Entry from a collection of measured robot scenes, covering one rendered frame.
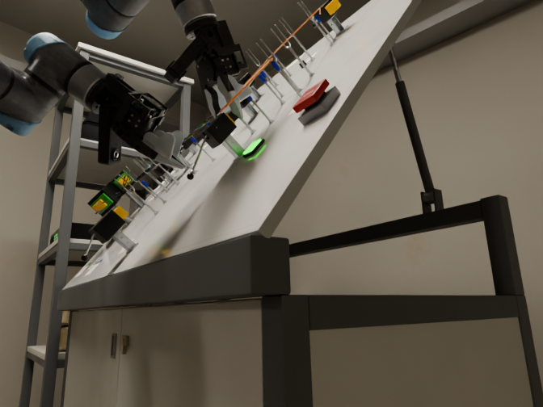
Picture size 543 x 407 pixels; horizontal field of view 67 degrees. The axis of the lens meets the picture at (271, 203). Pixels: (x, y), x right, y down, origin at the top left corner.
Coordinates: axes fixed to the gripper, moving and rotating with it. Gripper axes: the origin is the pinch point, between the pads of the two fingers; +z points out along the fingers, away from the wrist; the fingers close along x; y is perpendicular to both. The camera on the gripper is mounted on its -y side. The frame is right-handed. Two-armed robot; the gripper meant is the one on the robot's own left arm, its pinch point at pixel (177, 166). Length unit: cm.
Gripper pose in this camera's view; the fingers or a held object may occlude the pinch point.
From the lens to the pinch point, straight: 81.0
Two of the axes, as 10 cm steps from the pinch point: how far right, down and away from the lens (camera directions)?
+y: 5.7, -7.4, -3.6
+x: 2.3, -2.8, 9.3
